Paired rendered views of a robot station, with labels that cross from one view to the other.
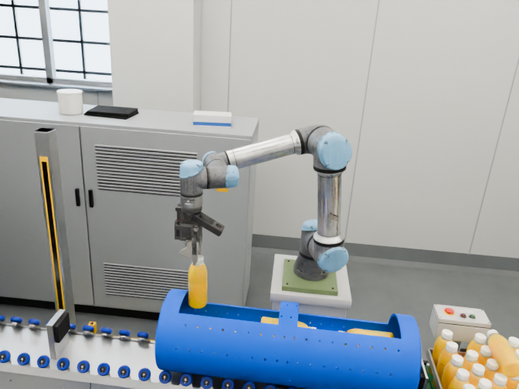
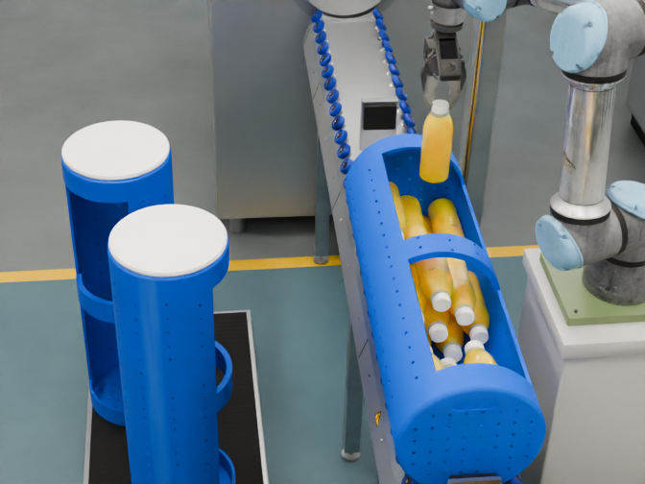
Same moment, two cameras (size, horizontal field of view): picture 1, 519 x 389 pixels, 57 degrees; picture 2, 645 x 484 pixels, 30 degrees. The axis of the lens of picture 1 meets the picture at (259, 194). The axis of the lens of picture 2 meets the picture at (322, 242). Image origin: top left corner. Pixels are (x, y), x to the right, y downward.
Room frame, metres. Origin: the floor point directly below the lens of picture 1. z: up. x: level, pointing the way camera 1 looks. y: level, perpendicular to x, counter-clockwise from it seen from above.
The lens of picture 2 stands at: (0.75, -2.06, 2.73)
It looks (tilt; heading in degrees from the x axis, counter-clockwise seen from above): 37 degrees down; 79
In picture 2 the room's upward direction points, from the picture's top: 2 degrees clockwise
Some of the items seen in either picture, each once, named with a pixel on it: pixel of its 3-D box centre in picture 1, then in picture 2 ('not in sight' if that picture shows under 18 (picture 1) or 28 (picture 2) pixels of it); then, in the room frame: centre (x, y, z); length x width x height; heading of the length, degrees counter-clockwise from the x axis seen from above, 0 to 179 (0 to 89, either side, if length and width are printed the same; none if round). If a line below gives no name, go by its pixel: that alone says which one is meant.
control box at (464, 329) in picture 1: (459, 323); not in sight; (1.61, -0.84, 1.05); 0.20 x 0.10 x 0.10; 85
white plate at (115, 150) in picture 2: not in sight; (115, 149); (0.73, 0.65, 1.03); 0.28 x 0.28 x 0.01
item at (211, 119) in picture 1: (212, 119); not in sight; (3.03, 0.33, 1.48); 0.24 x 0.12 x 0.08; 94
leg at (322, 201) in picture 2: not in sight; (322, 190); (1.44, 1.42, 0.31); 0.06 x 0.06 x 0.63; 85
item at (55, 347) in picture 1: (59, 334); (378, 125); (1.45, 0.72, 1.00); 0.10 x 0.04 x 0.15; 175
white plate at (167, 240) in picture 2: not in sight; (168, 239); (0.84, 0.24, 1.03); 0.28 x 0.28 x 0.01
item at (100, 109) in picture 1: (111, 111); not in sight; (3.15, 1.02, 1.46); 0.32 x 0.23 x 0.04; 86
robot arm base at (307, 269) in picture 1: (312, 261); (622, 263); (1.75, -0.24, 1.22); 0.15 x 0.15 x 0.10
